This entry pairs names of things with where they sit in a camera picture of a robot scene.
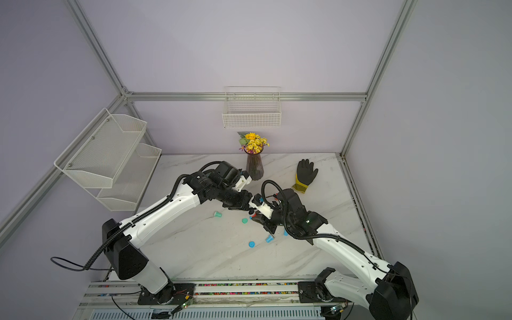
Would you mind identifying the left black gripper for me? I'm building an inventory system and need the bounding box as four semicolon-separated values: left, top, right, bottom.
217;185;257;211

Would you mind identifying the upper white mesh shelf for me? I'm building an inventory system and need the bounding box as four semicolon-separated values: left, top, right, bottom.
54;109;147;189

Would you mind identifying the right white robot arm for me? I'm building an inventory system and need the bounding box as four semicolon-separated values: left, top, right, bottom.
248;189;419;319

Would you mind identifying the white mesh shelf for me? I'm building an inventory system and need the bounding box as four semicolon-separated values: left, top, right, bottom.
54;109;147;189
96;143;161;211

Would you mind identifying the yellow flower bouquet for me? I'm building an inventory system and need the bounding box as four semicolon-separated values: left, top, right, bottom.
238;132;270;155

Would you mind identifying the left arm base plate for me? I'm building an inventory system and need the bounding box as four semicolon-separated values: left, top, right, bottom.
137;283;196;305

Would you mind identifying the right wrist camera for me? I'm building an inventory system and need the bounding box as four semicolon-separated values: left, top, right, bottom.
249;194;274;219

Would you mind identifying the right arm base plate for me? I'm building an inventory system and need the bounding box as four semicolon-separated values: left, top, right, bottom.
297;281;348;303

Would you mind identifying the black yellow work glove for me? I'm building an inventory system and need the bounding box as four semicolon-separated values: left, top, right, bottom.
293;159;319;193

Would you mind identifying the white wire wall basket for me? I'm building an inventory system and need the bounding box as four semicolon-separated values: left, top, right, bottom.
222;86;282;129

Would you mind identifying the dark glass vase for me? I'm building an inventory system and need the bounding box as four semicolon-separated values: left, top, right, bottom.
246;153;264;181

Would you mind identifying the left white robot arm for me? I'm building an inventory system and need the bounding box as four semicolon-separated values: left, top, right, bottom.
50;161;252;295

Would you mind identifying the lower white mesh shelf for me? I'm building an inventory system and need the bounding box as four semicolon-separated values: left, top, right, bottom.
96;143;161;211

